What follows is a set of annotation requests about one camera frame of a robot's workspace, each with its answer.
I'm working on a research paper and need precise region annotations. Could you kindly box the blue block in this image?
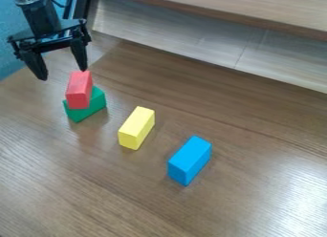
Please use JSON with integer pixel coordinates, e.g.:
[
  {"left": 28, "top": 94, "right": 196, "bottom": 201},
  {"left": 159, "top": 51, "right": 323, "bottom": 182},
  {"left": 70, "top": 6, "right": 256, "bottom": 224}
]
[{"left": 165, "top": 135, "right": 214, "bottom": 187}]

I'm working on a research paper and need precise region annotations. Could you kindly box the red block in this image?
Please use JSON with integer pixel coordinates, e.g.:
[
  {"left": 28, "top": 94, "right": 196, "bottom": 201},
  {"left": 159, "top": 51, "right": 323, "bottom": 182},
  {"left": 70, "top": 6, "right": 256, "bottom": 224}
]
[{"left": 65, "top": 70, "right": 95, "bottom": 110}]

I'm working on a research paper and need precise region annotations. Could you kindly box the yellow block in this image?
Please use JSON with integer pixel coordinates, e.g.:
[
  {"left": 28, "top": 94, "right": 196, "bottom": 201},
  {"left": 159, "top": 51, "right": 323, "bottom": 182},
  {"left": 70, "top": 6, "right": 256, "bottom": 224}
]
[{"left": 117, "top": 105, "right": 156, "bottom": 151}]

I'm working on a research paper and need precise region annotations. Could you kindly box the green block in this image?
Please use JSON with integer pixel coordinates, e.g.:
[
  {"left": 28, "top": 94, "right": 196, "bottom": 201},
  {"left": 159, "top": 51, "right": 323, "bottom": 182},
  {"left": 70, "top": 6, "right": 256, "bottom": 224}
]
[{"left": 61, "top": 85, "right": 108, "bottom": 123}]

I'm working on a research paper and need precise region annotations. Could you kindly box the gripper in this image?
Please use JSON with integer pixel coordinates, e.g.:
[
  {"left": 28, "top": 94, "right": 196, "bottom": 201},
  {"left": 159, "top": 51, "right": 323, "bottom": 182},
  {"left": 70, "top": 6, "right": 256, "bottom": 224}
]
[{"left": 6, "top": 0, "right": 94, "bottom": 82}]

